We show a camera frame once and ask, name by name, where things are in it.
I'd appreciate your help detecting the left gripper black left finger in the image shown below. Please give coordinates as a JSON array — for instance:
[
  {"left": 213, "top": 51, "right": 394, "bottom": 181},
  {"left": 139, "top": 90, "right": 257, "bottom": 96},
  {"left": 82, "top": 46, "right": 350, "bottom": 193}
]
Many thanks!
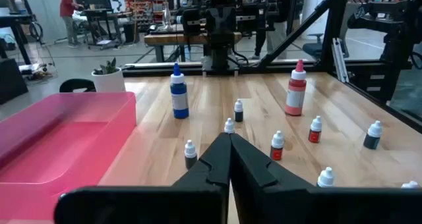
[{"left": 54, "top": 132, "right": 231, "bottom": 224}]

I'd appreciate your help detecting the black computer desk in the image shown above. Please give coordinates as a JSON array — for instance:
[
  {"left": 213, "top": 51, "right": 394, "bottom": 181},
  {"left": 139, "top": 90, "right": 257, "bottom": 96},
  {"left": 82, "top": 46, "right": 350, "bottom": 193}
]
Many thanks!
[{"left": 80, "top": 0, "right": 136, "bottom": 50}]

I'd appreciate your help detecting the black chair back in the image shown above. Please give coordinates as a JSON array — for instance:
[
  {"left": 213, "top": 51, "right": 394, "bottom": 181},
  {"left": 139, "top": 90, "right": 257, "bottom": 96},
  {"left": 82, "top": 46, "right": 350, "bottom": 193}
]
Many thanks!
[{"left": 59, "top": 78, "right": 96, "bottom": 93}]

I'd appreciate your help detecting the succulent in white pot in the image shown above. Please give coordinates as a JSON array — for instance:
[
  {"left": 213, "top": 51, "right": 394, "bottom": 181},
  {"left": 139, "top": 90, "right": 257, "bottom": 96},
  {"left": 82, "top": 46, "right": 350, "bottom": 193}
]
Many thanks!
[{"left": 91, "top": 57, "right": 127, "bottom": 93}]

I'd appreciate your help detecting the blue office chair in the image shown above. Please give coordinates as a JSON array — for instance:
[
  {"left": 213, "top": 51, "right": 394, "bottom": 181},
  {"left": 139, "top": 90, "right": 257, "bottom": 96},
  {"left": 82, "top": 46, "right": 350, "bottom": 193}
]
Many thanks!
[{"left": 302, "top": 32, "right": 326, "bottom": 59}]

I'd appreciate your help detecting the large blue food coloring bottle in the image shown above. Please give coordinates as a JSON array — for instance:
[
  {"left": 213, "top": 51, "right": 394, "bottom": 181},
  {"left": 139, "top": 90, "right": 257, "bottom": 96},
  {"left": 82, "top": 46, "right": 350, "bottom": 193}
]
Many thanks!
[{"left": 169, "top": 62, "right": 191, "bottom": 120}]

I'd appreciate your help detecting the red parts drawer cabinet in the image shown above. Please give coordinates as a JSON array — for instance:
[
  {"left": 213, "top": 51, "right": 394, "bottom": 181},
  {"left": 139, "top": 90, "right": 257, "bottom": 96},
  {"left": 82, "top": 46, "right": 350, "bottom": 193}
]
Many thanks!
[{"left": 127, "top": 0, "right": 156, "bottom": 30}]

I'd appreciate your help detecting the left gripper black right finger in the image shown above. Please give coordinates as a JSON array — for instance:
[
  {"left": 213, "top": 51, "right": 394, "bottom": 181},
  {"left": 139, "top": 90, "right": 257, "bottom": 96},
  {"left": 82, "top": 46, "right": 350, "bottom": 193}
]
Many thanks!
[{"left": 230, "top": 133, "right": 422, "bottom": 224}]

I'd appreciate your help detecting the small red food coloring bottle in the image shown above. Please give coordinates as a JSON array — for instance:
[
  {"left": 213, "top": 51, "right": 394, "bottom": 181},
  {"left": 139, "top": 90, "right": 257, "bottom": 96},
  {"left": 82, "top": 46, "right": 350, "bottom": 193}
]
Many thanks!
[
  {"left": 307, "top": 115, "right": 323, "bottom": 144},
  {"left": 269, "top": 130, "right": 286, "bottom": 161}
]

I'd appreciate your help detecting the black box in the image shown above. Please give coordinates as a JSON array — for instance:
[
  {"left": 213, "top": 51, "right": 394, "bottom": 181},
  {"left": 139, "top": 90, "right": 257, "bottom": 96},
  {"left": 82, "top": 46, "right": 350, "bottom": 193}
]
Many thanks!
[{"left": 0, "top": 57, "right": 29, "bottom": 105}]

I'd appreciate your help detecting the person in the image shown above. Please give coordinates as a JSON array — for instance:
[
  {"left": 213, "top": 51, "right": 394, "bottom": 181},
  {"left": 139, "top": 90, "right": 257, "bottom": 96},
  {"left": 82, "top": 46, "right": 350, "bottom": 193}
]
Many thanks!
[
  {"left": 252, "top": 0, "right": 299, "bottom": 61},
  {"left": 59, "top": 0, "right": 85, "bottom": 49}
]

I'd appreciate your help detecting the small dark food coloring bottle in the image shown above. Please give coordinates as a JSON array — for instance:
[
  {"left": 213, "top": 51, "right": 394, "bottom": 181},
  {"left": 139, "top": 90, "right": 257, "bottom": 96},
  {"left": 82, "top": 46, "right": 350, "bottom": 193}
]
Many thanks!
[
  {"left": 183, "top": 139, "right": 198, "bottom": 171},
  {"left": 233, "top": 98, "right": 245, "bottom": 123},
  {"left": 316, "top": 166, "right": 336, "bottom": 188},
  {"left": 363, "top": 119, "right": 384, "bottom": 150}
]

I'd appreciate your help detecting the small blue food coloring bottle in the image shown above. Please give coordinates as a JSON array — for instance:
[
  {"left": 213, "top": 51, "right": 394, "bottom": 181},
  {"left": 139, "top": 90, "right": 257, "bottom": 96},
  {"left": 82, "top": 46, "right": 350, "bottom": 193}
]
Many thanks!
[{"left": 224, "top": 117, "right": 236, "bottom": 135}]

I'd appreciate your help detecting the silver aluminium bracket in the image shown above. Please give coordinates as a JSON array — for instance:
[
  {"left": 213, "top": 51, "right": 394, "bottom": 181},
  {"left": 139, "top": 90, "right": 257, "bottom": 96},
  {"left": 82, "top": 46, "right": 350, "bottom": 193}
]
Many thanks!
[{"left": 331, "top": 38, "right": 350, "bottom": 83}]

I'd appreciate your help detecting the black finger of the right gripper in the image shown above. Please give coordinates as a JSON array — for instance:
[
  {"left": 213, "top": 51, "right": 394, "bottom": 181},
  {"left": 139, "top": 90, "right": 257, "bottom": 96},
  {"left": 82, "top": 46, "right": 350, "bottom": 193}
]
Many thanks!
[
  {"left": 220, "top": 7, "right": 237, "bottom": 37},
  {"left": 205, "top": 7, "right": 221, "bottom": 37}
]

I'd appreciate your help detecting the black aluminium table frame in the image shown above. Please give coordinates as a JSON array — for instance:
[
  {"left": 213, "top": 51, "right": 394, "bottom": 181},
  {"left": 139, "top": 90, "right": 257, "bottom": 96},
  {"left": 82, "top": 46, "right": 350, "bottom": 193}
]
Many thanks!
[{"left": 120, "top": 0, "right": 422, "bottom": 134}]

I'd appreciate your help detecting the translucent pink plastic bin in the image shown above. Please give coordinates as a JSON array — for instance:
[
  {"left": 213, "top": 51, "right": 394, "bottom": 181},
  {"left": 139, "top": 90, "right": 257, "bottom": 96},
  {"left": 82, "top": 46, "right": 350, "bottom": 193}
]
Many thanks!
[{"left": 0, "top": 91, "right": 138, "bottom": 224}]

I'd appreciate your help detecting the large red food coloring bottle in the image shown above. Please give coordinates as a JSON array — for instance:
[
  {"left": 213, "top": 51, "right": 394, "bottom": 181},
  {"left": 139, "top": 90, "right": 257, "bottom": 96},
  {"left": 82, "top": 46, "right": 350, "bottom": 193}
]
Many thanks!
[{"left": 284, "top": 59, "right": 308, "bottom": 117}]

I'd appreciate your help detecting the wooden workbench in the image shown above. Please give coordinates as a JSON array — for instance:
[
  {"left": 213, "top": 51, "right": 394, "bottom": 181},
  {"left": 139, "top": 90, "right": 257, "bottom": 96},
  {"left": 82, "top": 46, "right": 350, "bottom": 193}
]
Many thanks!
[{"left": 144, "top": 31, "right": 243, "bottom": 64}]

